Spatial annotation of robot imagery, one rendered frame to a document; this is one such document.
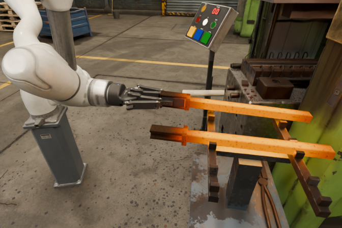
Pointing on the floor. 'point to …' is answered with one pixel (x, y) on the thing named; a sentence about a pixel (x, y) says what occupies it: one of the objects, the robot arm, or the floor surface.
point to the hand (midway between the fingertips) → (173, 100)
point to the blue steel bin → (80, 17)
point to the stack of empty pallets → (11, 16)
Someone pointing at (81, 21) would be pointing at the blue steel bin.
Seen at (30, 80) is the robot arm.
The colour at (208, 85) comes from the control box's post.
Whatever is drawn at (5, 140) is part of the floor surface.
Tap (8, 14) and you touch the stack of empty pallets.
